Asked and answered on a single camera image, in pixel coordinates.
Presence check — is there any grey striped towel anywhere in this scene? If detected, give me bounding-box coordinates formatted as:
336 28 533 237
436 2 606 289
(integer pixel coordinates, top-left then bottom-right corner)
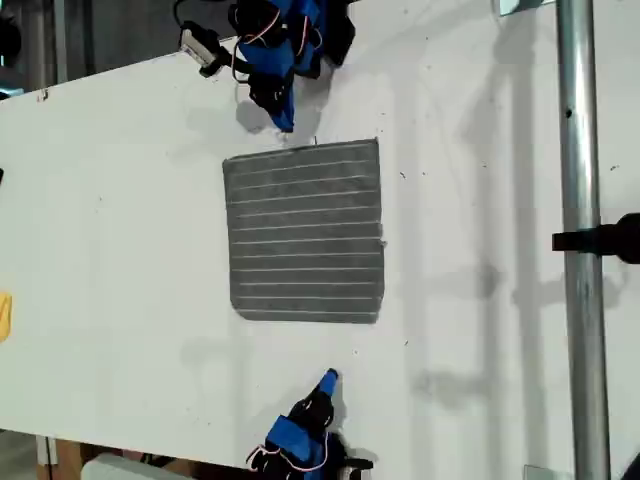
221 137 387 325

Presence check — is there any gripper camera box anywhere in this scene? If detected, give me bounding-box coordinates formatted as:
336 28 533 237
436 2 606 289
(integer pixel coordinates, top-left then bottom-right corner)
343 455 376 480
179 21 234 79

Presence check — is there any camera black cable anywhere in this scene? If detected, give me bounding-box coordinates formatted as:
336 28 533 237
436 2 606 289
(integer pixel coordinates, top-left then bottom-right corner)
172 0 197 26

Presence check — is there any yellow object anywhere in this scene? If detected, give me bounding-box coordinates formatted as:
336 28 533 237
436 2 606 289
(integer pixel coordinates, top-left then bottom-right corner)
0 292 14 344

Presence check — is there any steel post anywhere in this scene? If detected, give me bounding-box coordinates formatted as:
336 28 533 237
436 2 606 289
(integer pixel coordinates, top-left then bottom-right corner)
554 0 612 480

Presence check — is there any wooden table leg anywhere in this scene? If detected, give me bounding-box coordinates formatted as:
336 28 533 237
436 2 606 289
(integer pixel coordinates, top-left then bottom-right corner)
49 437 84 480

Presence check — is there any black clamp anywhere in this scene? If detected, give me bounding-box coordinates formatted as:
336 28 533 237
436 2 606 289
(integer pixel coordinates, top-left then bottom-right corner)
551 212 640 264

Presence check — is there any white box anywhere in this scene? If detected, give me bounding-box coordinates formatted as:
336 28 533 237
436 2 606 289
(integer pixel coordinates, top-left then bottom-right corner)
79 452 194 480

